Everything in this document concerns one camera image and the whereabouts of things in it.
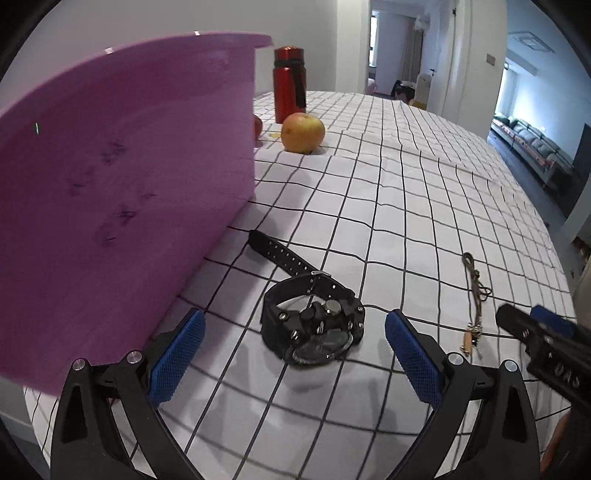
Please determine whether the black sport wristwatch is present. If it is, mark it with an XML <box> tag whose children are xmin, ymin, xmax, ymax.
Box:
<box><xmin>248</xmin><ymin>229</ymin><xmax>366</xmax><ymax>367</ymax></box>

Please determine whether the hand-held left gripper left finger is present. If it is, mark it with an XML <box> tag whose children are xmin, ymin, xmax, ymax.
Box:
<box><xmin>50</xmin><ymin>307</ymin><xmax>207</xmax><ymax>480</ymax></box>

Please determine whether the yellow orange apple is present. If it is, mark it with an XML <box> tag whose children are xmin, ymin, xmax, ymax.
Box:
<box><xmin>281</xmin><ymin>112</ymin><xmax>325</xmax><ymax>154</ymax></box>

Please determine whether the white standing appliance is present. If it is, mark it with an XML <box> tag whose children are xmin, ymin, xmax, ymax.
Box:
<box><xmin>414</xmin><ymin>71</ymin><xmax>435</xmax><ymax>110</ymax></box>

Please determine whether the white checkered tablecloth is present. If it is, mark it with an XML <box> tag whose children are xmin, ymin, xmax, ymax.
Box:
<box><xmin>23</xmin><ymin>90</ymin><xmax>578</xmax><ymax>480</ymax></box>

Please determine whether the purple plastic bin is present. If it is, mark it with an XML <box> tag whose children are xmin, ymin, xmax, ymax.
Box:
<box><xmin>0</xmin><ymin>30</ymin><xmax>274</xmax><ymax>397</ymax></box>

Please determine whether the red metal bottle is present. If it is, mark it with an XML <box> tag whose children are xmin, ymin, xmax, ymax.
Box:
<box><xmin>272</xmin><ymin>46</ymin><xmax>307</xmax><ymax>124</ymax></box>

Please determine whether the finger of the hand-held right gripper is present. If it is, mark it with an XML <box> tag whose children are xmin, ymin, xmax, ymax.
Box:
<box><xmin>529</xmin><ymin>305</ymin><xmax>579</xmax><ymax>339</ymax></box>
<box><xmin>496</xmin><ymin>303</ymin><xmax>541</xmax><ymax>344</ymax></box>

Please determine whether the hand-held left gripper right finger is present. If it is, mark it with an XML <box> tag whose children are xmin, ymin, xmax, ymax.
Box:
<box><xmin>385</xmin><ymin>309</ymin><xmax>542</xmax><ymax>480</ymax></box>

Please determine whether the brown cord necklace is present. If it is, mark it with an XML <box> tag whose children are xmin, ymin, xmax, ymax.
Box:
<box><xmin>462</xmin><ymin>252</ymin><xmax>493</xmax><ymax>359</ymax></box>

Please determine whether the grey green sofa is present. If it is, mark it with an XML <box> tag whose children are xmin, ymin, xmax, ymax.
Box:
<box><xmin>490</xmin><ymin>117</ymin><xmax>583</xmax><ymax>191</ymax></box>

